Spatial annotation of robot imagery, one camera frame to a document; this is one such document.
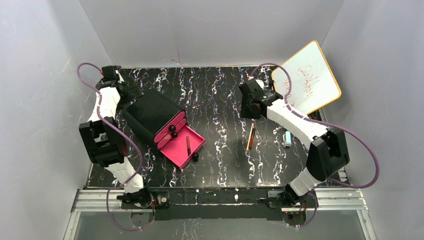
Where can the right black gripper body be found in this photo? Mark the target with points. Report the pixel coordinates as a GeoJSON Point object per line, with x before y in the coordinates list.
{"type": "Point", "coordinates": [247, 100]}

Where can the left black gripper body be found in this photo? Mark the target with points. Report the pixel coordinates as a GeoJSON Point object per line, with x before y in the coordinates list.
{"type": "Point", "coordinates": [125, 91]}

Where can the red lip pencil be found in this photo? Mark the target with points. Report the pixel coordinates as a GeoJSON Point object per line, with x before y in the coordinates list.
{"type": "Point", "coordinates": [251, 136]}

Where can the black drawer organizer cabinet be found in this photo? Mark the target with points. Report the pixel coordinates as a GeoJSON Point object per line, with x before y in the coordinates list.
{"type": "Point", "coordinates": [149, 114]}

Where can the black red eyeliner pencil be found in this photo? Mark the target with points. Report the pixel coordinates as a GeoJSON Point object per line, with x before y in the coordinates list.
{"type": "Point", "coordinates": [188, 143]}

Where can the white cosmetic pencil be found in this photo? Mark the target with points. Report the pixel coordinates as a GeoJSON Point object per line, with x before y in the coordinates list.
{"type": "Point", "coordinates": [248, 139]}

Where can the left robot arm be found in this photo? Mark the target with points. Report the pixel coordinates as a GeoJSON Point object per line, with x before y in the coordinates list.
{"type": "Point", "coordinates": [107, 146]}

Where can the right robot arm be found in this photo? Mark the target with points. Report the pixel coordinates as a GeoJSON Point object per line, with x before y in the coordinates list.
{"type": "Point", "coordinates": [327, 147]}

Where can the light blue eraser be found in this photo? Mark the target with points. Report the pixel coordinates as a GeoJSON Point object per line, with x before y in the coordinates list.
{"type": "Point", "coordinates": [287, 139]}

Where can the white dry-erase board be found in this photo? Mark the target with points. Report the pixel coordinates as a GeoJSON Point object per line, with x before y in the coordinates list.
{"type": "Point", "coordinates": [313, 84]}

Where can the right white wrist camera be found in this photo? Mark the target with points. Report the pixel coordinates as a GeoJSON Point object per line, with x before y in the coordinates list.
{"type": "Point", "coordinates": [256, 81]}

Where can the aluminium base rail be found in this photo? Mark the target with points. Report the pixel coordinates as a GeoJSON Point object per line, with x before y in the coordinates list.
{"type": "Point", "coordinates": [225, 203]}

